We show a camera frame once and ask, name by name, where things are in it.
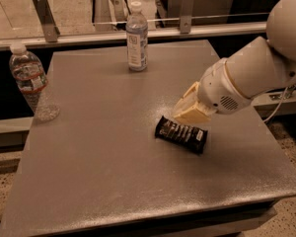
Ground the blue label water bottle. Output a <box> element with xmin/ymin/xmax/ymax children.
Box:
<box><xmin>126</xmin><ymin>1</ymin><xmax>148</xmax><ymax>71</ymax></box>

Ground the black rxbar chocolate wrapper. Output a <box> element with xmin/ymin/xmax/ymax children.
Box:
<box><xmin>155</xmin><ymin>117</ymin><xmax>208</xmax><ymax>155</ymax></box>

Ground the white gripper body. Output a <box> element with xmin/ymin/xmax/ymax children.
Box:
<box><xmin>197</xmin><ymin>58</ymin><xmax>252</xmax><ymax>115</ymax></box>

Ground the white cable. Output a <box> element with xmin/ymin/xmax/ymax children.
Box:
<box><xmin>261</xmin><ymin>82</ymin><xmax>296</xmax><ymax>124</ymax></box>

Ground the grey metal bracket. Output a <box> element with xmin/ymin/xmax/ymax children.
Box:
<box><xmin>180</xmin><ymin>0</ymin><xmax>194</xmax><ymax>34</ymax></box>
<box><xmin>32</xmin><ymin>0</ymin><xmax>60</xmax><ymax>42</ymax></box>

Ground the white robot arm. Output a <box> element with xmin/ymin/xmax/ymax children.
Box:
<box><xmin>173</xmin><ymin>0</ymin><xmax>296</xmax><ymax>124</ymax></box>

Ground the left grey metal bracket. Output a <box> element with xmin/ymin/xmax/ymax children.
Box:
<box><xmin>32</xmin><ymin>0</ymin><xmax>60</xmax><ymax>42</ymax></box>

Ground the right grey metal bracket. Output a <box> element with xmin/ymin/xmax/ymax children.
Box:
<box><xmin>180</xmin><ymin>0</ymin><xmax>194</xmax><ymax>34</ymax></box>

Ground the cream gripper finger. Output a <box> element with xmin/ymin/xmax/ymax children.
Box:
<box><xmin>183</xmin><ymin>82</ymin><xmax>199</xmax><ymax>99</ymax></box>
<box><xmin>173</xmin><ymin>100</ymin><xmax>216</xmax><ymax>124</ymax></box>

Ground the grey metal rail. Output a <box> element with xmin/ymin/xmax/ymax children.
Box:
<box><xmin>0</xmin><ymin>21</ymin><xmax>269</xmax><ymax>52</ymax></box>

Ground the clear red label water bottle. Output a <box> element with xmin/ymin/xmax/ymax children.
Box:
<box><xmin>9</xmin><ymin>41</ymin><xmax>60</xmax><ymax>122</ymax></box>

